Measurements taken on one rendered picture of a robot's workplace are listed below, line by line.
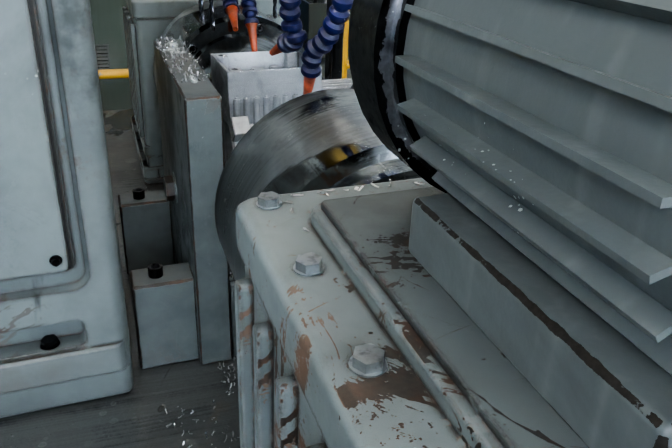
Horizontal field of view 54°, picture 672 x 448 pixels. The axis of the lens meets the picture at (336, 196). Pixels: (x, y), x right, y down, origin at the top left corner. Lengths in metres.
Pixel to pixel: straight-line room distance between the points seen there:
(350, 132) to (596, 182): 0.36
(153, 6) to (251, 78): 0.49
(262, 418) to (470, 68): 0.26
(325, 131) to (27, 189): 0.30
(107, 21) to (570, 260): 3.85
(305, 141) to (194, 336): 0.37
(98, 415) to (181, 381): 0.10
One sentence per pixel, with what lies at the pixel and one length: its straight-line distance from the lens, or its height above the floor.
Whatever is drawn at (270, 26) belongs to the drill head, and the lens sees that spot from 1.09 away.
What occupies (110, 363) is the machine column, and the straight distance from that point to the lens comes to 0.80.
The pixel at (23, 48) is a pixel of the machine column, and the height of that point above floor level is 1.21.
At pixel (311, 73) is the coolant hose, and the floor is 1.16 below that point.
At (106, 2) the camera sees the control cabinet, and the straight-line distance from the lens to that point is 4.00.
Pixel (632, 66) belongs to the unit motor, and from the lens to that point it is 0.21.
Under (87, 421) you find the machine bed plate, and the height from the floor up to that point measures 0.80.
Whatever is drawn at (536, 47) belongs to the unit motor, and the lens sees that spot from 0.24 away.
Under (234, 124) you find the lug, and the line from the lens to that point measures 0.81.
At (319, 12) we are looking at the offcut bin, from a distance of 5.66.
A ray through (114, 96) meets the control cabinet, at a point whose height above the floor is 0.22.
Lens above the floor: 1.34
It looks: 25 degrees down
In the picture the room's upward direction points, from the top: 2 degrees clockwise
